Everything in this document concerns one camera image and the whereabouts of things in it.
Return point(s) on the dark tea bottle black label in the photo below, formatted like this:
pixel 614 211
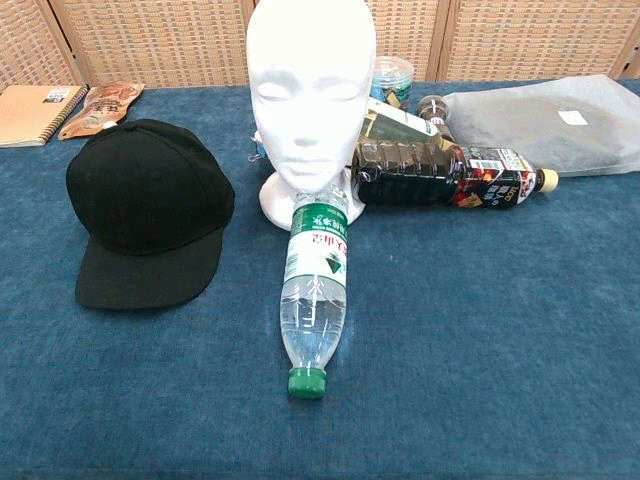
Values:
pixel 400 175

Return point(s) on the frosted plastic zip bag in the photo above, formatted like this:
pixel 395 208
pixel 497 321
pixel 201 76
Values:
pixel 525 130

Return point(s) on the kraft spiral notebook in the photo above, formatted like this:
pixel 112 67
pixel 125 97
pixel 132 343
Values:
pixel 30 115

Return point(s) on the woven folding screen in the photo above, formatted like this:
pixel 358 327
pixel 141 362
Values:
pixel 150 40

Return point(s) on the clear jar of colourful clips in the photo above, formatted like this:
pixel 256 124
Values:
pixel 392 80

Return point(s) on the brown spouted snack pouch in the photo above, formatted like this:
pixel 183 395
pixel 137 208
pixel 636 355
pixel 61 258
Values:
pixel 100 107

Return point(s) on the black baseball cap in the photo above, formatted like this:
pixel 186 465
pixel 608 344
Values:
pixel 150 200

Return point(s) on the blue table cloth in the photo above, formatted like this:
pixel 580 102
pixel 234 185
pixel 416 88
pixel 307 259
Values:
pixel 450 325

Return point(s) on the white foam mannequin head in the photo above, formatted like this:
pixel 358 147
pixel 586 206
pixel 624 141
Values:
pixel 310 100

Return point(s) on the clear water bottle green cap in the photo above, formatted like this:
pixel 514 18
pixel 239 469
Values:
pixel 315 280

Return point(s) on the small binder clip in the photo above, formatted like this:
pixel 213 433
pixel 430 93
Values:
pixel 257 145

